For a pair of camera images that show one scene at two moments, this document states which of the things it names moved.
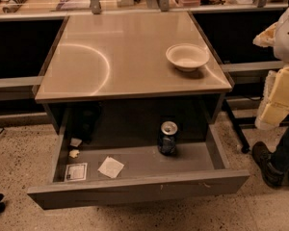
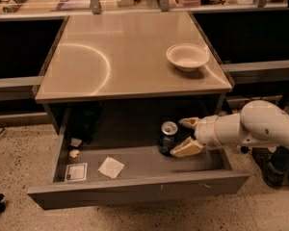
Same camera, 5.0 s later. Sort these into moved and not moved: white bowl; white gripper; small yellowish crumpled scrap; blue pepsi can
Moved: white gripper
Not moved: small yellowish crumpled scrap; blue pepsi can; white bowl
